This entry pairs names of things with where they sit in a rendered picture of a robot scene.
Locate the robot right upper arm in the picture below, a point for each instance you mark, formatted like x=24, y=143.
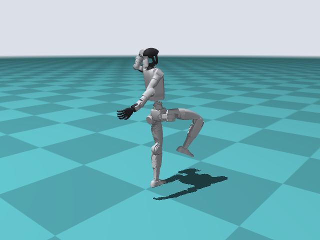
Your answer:
x=157, y=76

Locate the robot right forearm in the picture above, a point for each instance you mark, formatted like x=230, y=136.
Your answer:
x=145, y=97

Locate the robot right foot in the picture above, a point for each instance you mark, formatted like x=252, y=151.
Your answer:
x=184, y=151

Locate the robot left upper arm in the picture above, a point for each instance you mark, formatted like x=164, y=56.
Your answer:
x=145, y=62

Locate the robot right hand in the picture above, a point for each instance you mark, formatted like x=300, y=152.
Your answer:
x=126, y=113

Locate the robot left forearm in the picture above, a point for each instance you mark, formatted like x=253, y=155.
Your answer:
x=137, y=65

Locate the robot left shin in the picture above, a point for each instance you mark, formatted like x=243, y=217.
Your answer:
x=156, y=160

